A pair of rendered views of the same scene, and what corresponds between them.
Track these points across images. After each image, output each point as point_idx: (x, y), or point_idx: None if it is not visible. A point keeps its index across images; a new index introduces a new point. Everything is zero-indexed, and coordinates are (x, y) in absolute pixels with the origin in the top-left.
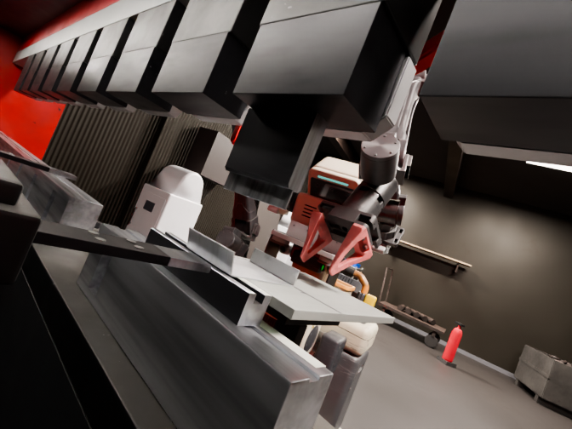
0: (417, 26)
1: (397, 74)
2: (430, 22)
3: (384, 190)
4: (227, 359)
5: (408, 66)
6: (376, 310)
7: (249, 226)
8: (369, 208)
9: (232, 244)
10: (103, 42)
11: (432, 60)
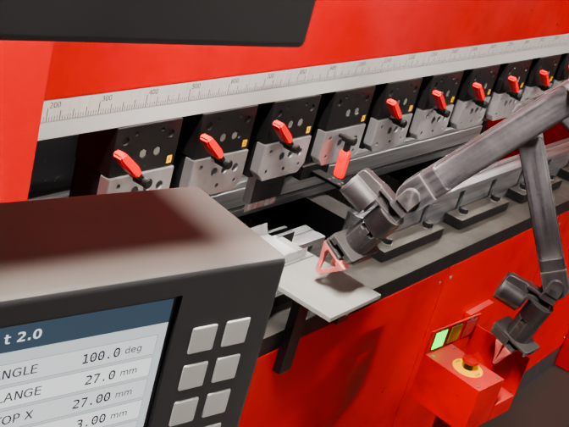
0: (256, 128)
1: (254, 150)
2: (267, 123)
3: (368, 218)
4: None
5: (256, 146)
6: (330, 310)
7: (541, 280)
8: (353, 231)
9: (499, 295)
10: None
11: (280, 136)
